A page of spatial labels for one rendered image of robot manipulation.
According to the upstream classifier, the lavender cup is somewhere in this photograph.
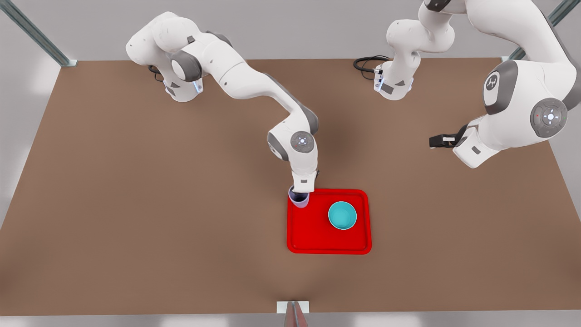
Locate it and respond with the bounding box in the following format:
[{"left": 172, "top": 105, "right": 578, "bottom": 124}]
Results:
[{"left": 288, "top": 185, "right": 310, "bottom": 209}]

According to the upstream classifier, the teal bowl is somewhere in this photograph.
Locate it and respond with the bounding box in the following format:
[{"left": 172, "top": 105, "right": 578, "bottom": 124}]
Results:
[{"left": 328, "top": 201, "right": 358, "bottom": 231}]

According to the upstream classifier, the red tray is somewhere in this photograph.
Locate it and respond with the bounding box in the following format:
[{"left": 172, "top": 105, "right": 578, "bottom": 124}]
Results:
[{"left": 286, "top": 188, "right": 373, "bottom": 255}]

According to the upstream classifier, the silver frame post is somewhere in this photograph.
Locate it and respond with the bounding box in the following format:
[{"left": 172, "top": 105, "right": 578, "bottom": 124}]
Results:
[
  {"left": 0, "top": 0, "right": 78, "bottom": 68},
  {"left": 501, "top": 0, "right": 581, "bottom": 63},
  {"left": 276, "top": 300, "right": 310, "bottom": 327}
]

